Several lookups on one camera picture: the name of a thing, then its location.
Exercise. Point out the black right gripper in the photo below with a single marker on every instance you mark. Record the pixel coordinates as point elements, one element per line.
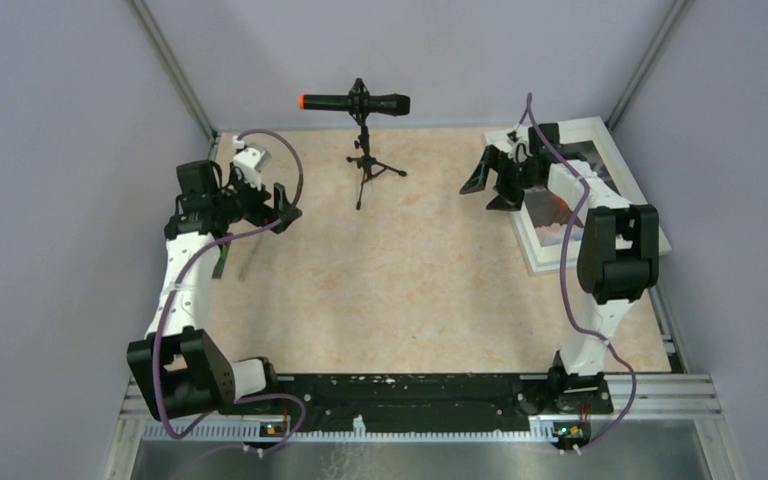
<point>507,200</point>

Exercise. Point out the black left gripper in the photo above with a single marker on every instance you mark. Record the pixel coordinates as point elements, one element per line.
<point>265,215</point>

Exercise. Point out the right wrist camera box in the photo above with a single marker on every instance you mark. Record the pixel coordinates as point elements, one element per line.
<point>519,145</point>

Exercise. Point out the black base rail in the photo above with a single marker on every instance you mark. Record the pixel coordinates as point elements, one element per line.
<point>420,403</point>

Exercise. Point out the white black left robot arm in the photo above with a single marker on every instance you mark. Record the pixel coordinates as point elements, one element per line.
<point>178,368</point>

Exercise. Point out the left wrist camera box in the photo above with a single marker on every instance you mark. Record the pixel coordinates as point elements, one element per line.
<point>249,158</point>

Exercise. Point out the black microphone tripod stand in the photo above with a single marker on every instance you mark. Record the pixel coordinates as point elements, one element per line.
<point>370,166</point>

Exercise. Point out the silver screwdriver tool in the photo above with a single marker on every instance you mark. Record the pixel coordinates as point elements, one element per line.
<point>247,249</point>

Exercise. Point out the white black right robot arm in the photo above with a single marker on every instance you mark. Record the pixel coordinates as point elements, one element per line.
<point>618,257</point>

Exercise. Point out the white picture frame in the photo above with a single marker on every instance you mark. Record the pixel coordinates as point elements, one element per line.
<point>541,260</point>

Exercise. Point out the black microphone orange tip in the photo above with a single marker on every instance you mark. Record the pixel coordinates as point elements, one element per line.
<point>358,104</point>

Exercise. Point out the volcano photo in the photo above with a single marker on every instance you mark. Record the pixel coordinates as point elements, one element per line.
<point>548,214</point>

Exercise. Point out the grey lego baseplate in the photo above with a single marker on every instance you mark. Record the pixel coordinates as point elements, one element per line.
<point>219,267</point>

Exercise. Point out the aluminium front rail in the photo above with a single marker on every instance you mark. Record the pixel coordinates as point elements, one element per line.
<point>665,426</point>

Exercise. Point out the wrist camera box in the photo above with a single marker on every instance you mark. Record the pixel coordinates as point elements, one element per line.
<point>249,158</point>
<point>519,145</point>

